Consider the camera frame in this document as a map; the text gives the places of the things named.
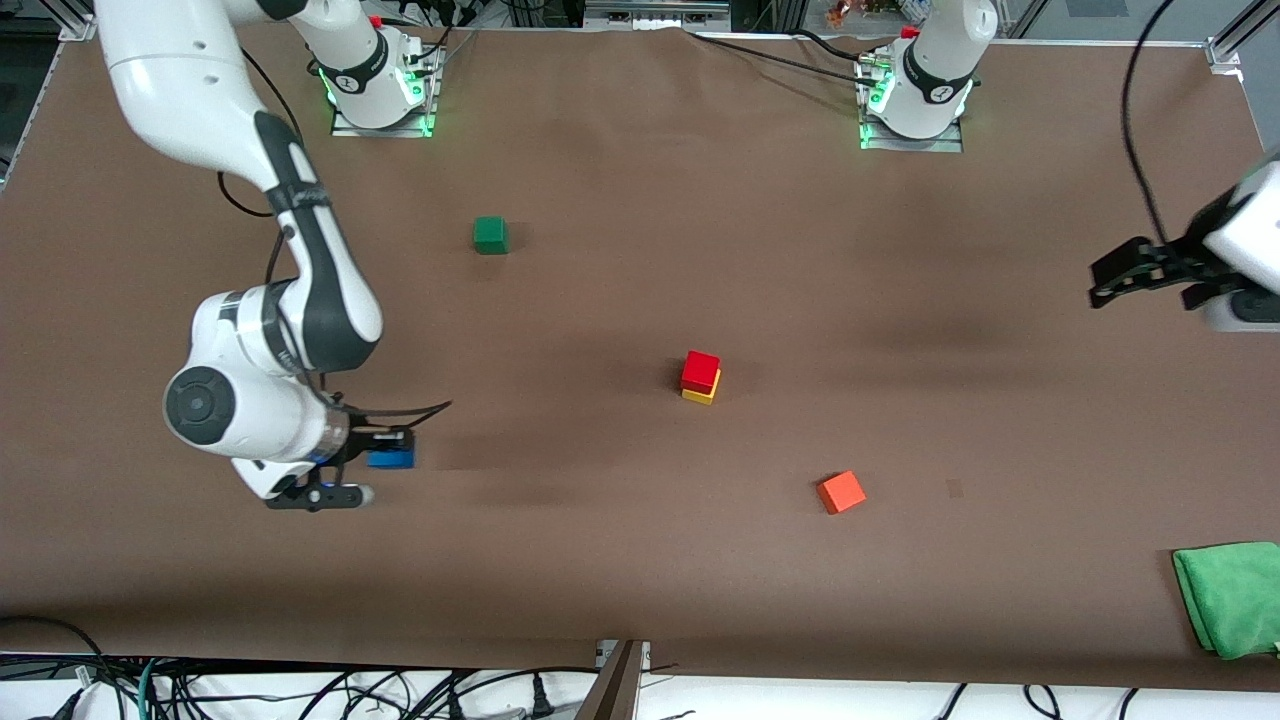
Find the orange cube block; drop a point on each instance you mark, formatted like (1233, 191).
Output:
(842, 492)

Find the metal rail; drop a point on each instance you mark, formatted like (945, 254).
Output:
(655, 12)

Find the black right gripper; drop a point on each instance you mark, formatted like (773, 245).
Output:
(366, 442)

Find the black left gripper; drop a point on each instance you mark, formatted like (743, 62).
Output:
(1183, 255)

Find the green folded cloth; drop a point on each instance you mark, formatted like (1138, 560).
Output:
(1235, 595)

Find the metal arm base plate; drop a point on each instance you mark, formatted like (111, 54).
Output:
(432, 110)
(920, 145)

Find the red cube block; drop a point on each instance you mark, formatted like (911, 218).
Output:
(700, 370)

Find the aluminium frame profile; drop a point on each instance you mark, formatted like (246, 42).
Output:
(1235, 40)
(75, 20)

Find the blue cube block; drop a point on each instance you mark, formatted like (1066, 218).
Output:
(392, 460)

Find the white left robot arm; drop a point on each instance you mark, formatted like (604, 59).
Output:
(940, 60)

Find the yellow cube block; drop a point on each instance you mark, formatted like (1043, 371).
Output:
(700, 398)

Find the metal table edge bracket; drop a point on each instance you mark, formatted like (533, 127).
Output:
(612, 685)

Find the green cube block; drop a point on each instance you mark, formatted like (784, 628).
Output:
(490, 235)

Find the brown table cover sheet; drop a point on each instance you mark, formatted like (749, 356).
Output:
(600, 560)

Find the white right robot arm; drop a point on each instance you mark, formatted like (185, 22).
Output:
(180, 90)

